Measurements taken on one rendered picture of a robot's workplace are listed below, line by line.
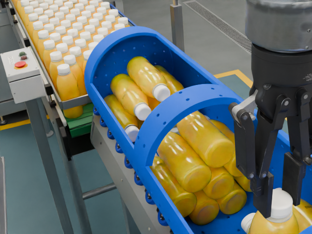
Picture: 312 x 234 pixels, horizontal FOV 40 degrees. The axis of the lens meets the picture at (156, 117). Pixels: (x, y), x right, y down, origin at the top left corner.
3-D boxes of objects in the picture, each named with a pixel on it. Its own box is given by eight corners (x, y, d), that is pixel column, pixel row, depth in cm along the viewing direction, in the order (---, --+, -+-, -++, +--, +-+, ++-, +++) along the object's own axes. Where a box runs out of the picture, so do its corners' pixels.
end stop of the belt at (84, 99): (64, 110, 141) (62, 102, 139) (63, 108, 142) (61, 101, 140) (174, 78, 152) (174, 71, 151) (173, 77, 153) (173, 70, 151)
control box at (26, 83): (15, 104, 137) (6, 75, 131) (8, 79, 153) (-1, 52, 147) (46, 96, 140) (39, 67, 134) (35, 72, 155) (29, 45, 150)
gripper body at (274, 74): (276, 61, 41) (271, 141, 46) (347, 40, 43) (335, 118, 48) (234, 36, 47) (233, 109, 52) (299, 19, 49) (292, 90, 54)
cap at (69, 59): (64, 60, 146) (62, 55, 145) (75, 58, 147) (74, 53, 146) (64, 65, 143) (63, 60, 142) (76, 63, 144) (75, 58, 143)
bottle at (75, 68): (69, 100, 156) (59, 59, 147) (87, 97, 157) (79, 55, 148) (70, 110, 151) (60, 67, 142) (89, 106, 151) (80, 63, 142)
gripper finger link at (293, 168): (283, 152, 55) (289, 151, 56) (281, 193, 59) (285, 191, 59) (299, 165, 53) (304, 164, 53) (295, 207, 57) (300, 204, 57)
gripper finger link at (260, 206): (274, 175, 52) (269, 177, 52) (270, 217, 56) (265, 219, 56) (259, 162, 54) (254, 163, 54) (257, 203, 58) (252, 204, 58)
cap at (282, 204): (287, 223, 55) (288, 212, 54) (257, 213, 57) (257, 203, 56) (295, 203, 58) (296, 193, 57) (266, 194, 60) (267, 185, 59)
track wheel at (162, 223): (171, 213, 93) (178, 215, 94) (163, 200, 96) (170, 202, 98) (161, 229, 94) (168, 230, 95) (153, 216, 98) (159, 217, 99)
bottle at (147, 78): (134, 51, 118) (158, 75, 105) (152, 61, 121) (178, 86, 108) (121, 71, 119) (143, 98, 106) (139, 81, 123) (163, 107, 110)
